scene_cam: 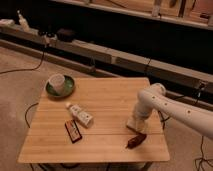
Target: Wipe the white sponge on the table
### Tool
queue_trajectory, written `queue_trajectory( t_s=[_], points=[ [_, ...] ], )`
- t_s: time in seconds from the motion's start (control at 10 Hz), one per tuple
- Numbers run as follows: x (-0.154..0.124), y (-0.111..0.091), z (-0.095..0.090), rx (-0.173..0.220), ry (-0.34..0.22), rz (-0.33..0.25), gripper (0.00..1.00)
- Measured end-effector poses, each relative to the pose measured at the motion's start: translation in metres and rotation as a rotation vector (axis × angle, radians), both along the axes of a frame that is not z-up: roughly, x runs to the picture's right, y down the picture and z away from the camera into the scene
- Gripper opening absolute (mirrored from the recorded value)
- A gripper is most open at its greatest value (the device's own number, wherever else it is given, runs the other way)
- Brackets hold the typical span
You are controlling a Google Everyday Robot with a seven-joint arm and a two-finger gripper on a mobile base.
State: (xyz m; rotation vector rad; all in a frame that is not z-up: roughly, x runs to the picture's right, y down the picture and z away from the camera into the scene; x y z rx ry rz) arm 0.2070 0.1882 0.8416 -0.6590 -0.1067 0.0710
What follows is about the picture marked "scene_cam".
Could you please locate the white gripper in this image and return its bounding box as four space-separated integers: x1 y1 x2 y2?
130 116 146 133

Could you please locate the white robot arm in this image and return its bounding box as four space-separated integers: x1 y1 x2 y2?
127 83 213 140

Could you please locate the brown sausage toy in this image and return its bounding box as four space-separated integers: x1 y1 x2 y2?
127 134 147 149

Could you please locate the white tube bottle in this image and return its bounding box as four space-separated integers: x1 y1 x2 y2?
66 102 93 128

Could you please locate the dark red chocolate bar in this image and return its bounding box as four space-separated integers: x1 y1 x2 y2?
65 120 82 143

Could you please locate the green plate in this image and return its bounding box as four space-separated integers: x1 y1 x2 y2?
45 74 75 98

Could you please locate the white cup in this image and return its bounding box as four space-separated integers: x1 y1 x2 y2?
48 74 65 94

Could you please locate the black power adapter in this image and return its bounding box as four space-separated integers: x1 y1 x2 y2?
56 28 76 42

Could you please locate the white spray bottle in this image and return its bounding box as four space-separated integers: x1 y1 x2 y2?
17 11 30 32

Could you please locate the black cable at right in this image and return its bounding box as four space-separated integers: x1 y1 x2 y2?
157 84 213 171

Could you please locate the black cable on floor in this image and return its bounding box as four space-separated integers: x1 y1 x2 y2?
0 46 47 76

